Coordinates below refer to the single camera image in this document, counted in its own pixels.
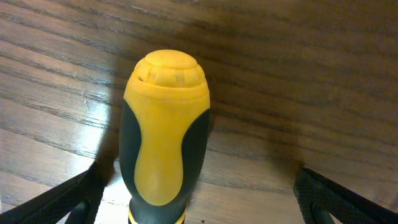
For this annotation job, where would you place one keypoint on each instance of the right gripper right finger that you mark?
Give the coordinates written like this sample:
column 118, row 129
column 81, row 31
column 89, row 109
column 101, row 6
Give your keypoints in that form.
column 321, row 199

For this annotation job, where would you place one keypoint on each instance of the stubby yellow black screwdriver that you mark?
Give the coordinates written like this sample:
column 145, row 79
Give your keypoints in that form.
column 163, row 135

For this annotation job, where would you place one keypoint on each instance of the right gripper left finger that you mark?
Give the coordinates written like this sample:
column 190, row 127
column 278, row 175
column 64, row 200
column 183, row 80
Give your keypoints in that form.
column 77, row 199

